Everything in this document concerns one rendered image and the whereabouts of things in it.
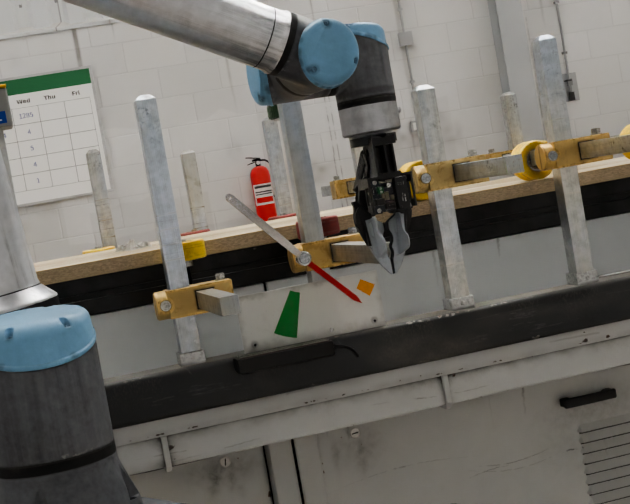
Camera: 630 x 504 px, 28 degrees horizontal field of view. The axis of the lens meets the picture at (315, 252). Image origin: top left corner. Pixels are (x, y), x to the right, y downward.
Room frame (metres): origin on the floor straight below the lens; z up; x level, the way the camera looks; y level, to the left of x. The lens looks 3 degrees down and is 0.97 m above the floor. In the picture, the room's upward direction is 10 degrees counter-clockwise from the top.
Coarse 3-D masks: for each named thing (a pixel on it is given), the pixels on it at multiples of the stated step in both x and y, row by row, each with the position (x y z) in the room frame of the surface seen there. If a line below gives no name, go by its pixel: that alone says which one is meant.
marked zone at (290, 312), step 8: (288, 296) 2.19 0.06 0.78; (296, 296) 2.19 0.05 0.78; (288, 304) 2.19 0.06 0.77; (296, 304) 2.19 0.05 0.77; (288, 312) 2.19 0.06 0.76; (296, 312) 2.19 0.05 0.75; (280, 320) 2.18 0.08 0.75; (288, 320) 2.19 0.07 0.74; (296, 320) 2.19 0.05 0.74; (280, 328) 2.18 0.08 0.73; (288, 328) 2.18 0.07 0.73; (296, 328) 2.19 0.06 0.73; (288, 336) 2.18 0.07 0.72; (296, 336) 2.19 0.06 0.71
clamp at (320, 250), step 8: (320, 240) 2.21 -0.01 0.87; (328, 240) 2.21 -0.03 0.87; (336, 240) 2.21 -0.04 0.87; (344, 240) 2.21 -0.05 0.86; (352, 240) 2.22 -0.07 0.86; (360, 240) 2.22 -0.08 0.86; (304, 248) 2.20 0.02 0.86; (312, 248) 2.20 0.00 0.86; (320, 248) 2.20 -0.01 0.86; (328, 248) 2.21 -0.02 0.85; (288, 256) 2.23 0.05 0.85; (312, 256) 2.20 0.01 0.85; (320, 256) 2.20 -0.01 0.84; (328, 256) 2.21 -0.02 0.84; (296, 264) 2.19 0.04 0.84; (320, 264) 2.20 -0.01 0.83; (328, 264) 2.21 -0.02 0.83; (336, 264) 2.21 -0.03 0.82; (344, 264) 2.21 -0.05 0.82; (296, 272) 2.21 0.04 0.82
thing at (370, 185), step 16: (352, 144) 1.90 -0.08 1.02; (368, 144) 1.87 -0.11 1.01; (384, 144) 1.86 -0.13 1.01; (368, 160) 1.90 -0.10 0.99; (384, 160) 1.87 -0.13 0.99; (368, 176) 1.91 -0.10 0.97; (384, 176) 1.86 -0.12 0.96; (400, 176) 1.87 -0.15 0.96; (368, 192) 1.90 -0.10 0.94; (384, 192) 1.87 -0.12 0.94; (400, 192) 1.86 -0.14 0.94; (368, 208) 1.87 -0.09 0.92; (384, 208) 1.87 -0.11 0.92; (400, 208) 1.86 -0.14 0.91
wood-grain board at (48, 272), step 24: (600, 168) 2.57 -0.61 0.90; (624, 168) 2.58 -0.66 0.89; (456, 192) 2.67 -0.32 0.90; (480, 192) 2.50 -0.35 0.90; (504, 192) 2.51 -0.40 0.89; (528, 192) 2.53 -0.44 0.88; (384, 216) 2.46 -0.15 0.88; (216, 240) 2.38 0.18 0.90; (240, 240) 2.39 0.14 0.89; (264, 240) 2.40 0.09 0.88; (48, 264) 2.63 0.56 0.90; (72, 264) 2.33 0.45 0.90; (96, 264) 2.32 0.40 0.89; (120, 264) 2.33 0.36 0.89; (144, 264) 2.34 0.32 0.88
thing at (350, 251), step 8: (336, 248) 2.17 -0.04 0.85; (344, 248) 2.12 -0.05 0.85; (352, 248) 2.07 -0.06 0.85; (360, 248) 2.03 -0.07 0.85; (368, 248) 1.98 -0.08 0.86; (336, 256) 2.18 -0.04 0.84; (344, 256) 2.13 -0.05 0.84; (352, 256) 2.08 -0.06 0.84; (360, 256) 2.03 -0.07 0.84; (368, 256) 1.99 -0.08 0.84
